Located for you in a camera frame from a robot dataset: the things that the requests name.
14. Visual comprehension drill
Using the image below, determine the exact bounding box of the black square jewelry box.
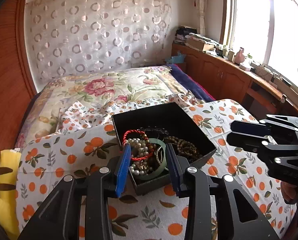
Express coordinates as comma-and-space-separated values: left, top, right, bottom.
112, 102, 216, 196

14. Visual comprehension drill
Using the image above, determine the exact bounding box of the circle pattern sheer curtain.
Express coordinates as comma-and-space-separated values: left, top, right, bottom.
25, 0, 171, 87

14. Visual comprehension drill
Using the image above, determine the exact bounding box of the red braided cord bracelet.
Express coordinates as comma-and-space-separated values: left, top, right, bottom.
122, 129, 156, 163

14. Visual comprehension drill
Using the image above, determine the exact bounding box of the person's right hand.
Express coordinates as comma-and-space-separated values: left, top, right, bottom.
280, 181, 298, 204

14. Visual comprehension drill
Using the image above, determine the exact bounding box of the wooden window side cabinet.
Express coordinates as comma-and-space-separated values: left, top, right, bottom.
172, 43, 298, 119

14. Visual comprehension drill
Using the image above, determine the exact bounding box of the orange print bed sheet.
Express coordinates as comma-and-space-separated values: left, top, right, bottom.
16, 94, 297, 239

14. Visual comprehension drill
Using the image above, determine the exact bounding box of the white pearl necklace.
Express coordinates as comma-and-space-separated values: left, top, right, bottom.
125, 137, 157, 176

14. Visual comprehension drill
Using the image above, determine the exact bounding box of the dark wooden bead bracelet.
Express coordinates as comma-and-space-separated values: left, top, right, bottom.
164, 135, 198, 158

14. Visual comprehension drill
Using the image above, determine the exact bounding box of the yellow plush toy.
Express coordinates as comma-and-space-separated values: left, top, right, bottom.
0, 150, 21, 239

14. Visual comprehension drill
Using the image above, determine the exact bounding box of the pale green jade bangle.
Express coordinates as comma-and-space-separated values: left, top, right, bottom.
137, 138, 167, 180

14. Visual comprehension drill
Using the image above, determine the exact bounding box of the teal cloth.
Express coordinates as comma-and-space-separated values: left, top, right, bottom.
165, 51, 186, 64

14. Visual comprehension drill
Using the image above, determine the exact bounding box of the pink ceramic figurine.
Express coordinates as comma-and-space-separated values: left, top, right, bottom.
234, 47, 245, 65

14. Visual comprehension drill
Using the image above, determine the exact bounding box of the wooden sliding wardrobe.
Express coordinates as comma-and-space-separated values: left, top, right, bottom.
0, 0, 37, 151

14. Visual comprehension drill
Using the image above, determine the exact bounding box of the floral quilt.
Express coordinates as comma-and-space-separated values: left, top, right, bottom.
15, 66, 188, 148

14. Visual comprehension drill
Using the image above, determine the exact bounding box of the dark blue blanket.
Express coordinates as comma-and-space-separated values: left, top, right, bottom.
167, 64, 215, 102

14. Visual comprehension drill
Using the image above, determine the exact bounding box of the large bright window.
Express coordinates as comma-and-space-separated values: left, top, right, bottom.
220, 0, 298, 87

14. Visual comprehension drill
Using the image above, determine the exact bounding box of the pile of books and papers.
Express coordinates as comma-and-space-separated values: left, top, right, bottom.
174, 25, 218, 51

